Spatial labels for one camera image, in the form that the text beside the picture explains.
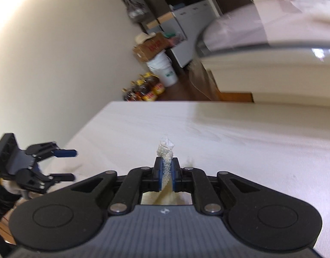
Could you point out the clear plastic bag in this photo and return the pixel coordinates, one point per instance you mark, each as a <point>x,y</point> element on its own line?
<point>315,8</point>

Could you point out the cream dining table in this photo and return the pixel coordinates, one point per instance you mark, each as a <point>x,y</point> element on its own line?
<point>261,67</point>

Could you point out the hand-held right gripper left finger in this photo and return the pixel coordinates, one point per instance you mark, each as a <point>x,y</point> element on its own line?
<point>159,174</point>

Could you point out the colourful plastic bags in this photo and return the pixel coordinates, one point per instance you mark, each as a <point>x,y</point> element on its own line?
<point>175,37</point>

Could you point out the person's left hand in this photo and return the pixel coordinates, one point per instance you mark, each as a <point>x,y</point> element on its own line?
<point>11,186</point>

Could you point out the red printed cardboard box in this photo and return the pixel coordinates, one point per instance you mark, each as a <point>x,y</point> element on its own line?
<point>151,48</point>

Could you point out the person's left forearm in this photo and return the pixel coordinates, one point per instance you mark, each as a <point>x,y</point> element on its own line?
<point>1,201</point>

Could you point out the grey hanging bag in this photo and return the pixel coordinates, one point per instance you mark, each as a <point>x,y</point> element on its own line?
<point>135,9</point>

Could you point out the straw hat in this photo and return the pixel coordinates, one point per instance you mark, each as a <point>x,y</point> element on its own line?
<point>143,37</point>

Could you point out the white plastic bucket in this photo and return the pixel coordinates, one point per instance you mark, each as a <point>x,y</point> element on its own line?
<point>165,71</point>

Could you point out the grey storage cabinet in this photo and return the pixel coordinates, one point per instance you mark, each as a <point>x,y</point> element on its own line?
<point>186,18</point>

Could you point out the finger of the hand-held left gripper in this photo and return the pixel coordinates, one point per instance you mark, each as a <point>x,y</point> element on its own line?
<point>61,177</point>
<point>64,153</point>

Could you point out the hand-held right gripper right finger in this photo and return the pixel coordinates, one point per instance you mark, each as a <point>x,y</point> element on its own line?
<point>176,174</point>

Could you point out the group of yellow labelled bottles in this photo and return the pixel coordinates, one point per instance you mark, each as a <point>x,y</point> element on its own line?
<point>146,87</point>

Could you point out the pale yellow towel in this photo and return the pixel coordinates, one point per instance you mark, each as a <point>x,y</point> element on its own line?
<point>167,172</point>

